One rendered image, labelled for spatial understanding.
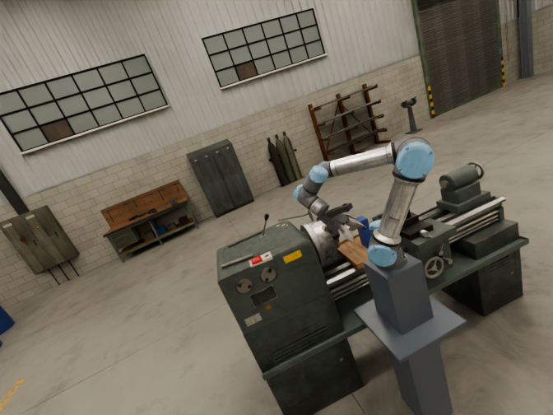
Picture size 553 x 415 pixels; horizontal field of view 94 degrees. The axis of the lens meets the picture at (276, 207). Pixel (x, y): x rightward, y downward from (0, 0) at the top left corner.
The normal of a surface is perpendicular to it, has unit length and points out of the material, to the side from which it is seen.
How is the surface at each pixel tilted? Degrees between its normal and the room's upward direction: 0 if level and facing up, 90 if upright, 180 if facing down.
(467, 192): 90
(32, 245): 90
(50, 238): 90
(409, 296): 90
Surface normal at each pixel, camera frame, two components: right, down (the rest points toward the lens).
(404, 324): 0.25, 0.22
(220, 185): 0.04, 0.30
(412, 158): -0.38, 0.30
